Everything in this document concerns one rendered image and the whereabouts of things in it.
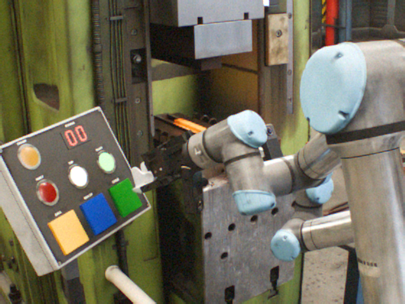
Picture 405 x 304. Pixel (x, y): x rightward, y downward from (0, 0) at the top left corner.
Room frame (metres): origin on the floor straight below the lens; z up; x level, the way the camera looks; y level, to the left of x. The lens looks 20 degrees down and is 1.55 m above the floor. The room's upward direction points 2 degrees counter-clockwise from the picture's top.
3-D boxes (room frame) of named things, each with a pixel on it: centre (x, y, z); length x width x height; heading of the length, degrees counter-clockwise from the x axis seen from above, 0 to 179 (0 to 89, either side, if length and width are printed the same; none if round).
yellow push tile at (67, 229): (1.03, 0.30, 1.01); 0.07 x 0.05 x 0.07; 150
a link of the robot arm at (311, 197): (1.32, -0.26, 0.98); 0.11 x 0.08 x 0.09; 35
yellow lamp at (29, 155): (1.08, 0.38, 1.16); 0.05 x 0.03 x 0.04; 125
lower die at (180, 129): (1.74, 0.06, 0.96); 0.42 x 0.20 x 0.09; 35
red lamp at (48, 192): (1.06, 0.34, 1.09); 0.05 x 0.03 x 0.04; 125
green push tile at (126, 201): (1.21, 0.20, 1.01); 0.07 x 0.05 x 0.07; 150
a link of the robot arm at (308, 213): (1.30, -0.25, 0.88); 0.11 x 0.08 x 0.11; 151
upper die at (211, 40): (1.74, 0.06, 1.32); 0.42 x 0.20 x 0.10; 35
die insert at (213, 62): (1.79, 0.07, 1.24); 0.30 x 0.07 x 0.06; 35
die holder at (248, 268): (1.78, 0.02, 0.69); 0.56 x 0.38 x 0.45; 35
